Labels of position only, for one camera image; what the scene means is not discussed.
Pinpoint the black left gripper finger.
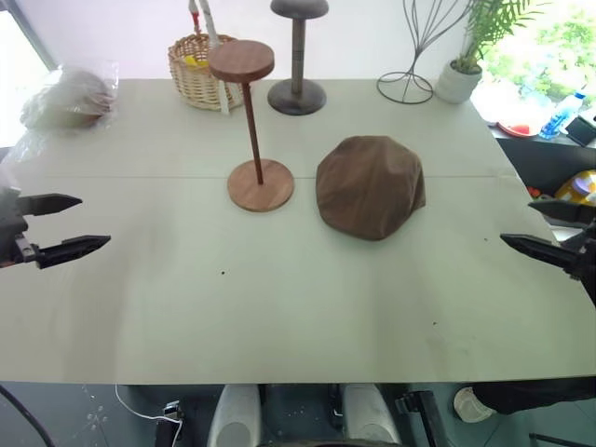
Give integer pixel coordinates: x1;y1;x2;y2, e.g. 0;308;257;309
35;235;113;271
19;192;84;219

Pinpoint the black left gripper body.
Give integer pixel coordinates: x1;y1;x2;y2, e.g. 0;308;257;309
0;185;38;269

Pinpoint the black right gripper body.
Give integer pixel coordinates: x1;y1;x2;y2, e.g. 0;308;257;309
560;226;596;282

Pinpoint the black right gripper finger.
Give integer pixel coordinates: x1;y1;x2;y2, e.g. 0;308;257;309
499;233;584;281
527;199;596;230

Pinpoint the brown cap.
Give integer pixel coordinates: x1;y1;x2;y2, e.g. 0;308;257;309
315;135;427;243

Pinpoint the brown wooden hat stand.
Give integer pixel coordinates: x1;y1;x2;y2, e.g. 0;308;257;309
209;39;296;214

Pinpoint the grey hat stand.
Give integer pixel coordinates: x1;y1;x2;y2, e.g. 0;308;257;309
266;0;330;115

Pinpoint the yellow toy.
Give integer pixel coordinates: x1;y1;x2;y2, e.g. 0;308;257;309
552;169;596;207

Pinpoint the black flat device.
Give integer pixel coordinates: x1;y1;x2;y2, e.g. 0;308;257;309
567;115;596;148

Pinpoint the plastic bottle with blue label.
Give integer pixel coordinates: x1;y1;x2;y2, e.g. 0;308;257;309
538;90;588;141

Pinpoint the red plastic object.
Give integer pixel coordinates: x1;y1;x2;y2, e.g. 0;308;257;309
487;121;537;139

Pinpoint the clear plastic bag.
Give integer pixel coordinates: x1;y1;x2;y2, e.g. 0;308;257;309
0;59;121;164

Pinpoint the white round object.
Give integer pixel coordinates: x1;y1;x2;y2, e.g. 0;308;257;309
453;386;497;424

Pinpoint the green plant in white pot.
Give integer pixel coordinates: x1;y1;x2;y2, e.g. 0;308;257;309
434;0;536;104

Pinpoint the woven wicker basket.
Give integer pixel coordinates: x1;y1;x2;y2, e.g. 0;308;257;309
167;33;244;112

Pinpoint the white rounded shell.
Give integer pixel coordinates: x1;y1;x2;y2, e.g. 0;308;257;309
206;383;263;447
341;383;402;447

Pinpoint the white cable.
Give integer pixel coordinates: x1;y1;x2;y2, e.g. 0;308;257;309
114;383;183;447

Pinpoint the black metal frame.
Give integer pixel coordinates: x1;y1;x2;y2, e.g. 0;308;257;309
394;389;444;447

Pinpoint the black wire stand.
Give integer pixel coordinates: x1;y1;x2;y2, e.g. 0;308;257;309
375;0;483;105

